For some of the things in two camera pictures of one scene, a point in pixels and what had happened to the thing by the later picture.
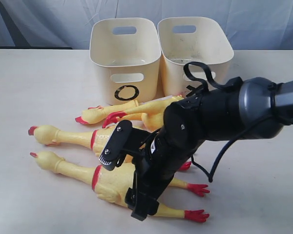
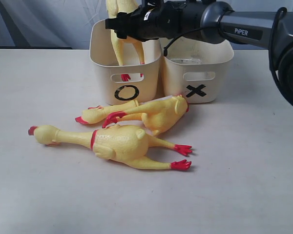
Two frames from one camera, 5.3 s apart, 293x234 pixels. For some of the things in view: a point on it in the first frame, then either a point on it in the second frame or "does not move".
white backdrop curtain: (252, 24) does not move
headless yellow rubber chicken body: (152, 117) does not move
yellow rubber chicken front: (111, 182) to (115, 7)
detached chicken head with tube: (94, 114) does not move
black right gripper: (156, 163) to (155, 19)
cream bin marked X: (184, 39) does not move
